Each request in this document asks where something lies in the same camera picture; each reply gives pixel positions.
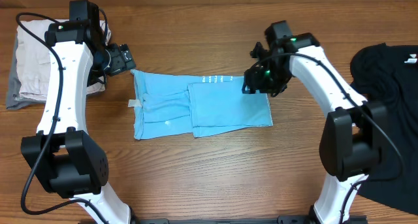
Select light blue printed t-shirt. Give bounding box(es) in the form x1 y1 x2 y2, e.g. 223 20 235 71
129 70 273 140

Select black t-shirt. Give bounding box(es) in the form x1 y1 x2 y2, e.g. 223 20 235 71
350 43 417 214

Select folded grey garment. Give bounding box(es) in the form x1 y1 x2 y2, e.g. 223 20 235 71
6 36 45 110

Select folded beige trousers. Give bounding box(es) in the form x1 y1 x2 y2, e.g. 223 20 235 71
16 20 105 101

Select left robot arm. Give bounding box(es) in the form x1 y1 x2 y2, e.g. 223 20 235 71
21 0 138 223

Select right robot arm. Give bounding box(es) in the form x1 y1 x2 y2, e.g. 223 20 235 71
242 21 387 223

